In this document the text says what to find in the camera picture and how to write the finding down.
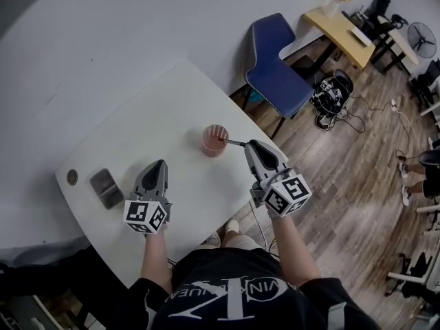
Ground person's black printed shirt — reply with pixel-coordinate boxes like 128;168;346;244
129;247;381;330

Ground white flat device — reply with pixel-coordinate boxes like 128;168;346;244
348;27;374;47

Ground white desk with black legs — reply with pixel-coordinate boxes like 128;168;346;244
370;14;419;76

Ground black office chair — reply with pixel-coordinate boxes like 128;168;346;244
357;0;410;47

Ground blue padded chair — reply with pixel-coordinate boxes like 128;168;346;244
229;12;316;141

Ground person's right forearm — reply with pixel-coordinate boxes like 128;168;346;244
270;214;323;285

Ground translucent pink pen holder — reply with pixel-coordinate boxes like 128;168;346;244
201;124;230;159

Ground white vase with flowers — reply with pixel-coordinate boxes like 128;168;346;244
320;0;352;19

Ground person's legs and white shoes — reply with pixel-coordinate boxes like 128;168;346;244
205;218;267;254

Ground dark grey rectangular tray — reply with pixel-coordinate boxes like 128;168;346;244
89;168;125;211

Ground pile of grippers and cables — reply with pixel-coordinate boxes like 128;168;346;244
310;68;355;131

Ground white frame chair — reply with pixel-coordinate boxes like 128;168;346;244
384;251;440;298

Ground person's left forearm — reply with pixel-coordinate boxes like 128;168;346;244
138;225;173;294

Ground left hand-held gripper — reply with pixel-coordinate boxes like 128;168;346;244
123;159;173;235

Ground yellow wooden table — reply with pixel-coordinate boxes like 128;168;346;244
302;6;377;70

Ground black standing fan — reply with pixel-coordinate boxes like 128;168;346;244
407;21;439;61

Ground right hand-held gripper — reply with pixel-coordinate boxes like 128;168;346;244
243;139;314;220

